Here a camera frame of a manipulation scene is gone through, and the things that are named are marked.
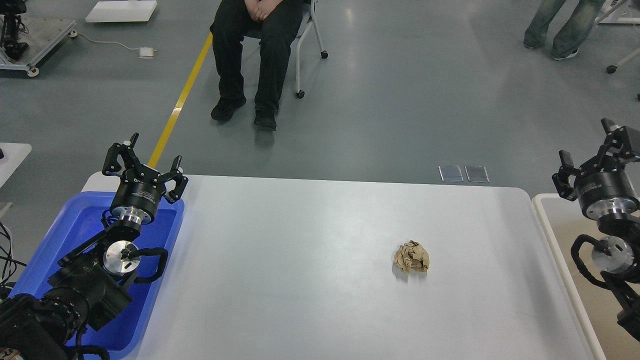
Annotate blue plastic bin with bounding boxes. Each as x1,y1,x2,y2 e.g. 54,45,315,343
10,191,185,360

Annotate standing person in jeans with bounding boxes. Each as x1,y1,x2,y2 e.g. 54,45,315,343
523,0,606,61

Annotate beige plastic bin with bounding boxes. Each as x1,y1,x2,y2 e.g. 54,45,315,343
532,193,640,360

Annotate metal cart with robot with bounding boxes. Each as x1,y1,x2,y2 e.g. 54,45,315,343
0,0,78,78

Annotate white flat board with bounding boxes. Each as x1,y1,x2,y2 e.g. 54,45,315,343
85,0,158,23

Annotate white side table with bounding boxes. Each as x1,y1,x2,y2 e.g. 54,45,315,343
0,142,32,187

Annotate black cables bundle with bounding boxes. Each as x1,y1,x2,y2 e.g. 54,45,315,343
0,220,27,296

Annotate left metal floor plate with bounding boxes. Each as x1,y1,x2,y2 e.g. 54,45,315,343
438,165,464,183

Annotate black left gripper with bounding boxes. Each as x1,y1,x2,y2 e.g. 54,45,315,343
102,132,189,225

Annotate white power adapter with cable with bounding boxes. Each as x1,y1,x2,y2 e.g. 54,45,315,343
70,30,158,59

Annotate right metal floor plate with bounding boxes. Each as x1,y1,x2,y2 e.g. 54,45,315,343
464,165,490,183

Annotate white rolling stand legs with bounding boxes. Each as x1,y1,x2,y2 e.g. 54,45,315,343
594,0,640,75

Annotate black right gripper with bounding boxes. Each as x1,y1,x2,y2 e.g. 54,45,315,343
551,118,640,221

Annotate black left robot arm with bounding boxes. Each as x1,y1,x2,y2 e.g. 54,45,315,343
1,133,189,360

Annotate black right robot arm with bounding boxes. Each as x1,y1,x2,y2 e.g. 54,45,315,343
551,118,640,340

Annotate seated person in black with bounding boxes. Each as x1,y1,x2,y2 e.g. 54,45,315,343
210,0,304,132

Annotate white rolling chair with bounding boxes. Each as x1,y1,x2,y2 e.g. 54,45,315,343
292,0,329,100

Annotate brown paper ball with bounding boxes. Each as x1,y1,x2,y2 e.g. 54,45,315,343
394,240,431,274

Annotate metal floor plate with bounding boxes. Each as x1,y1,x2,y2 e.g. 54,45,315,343
438,165,464,183
464,165,490,183

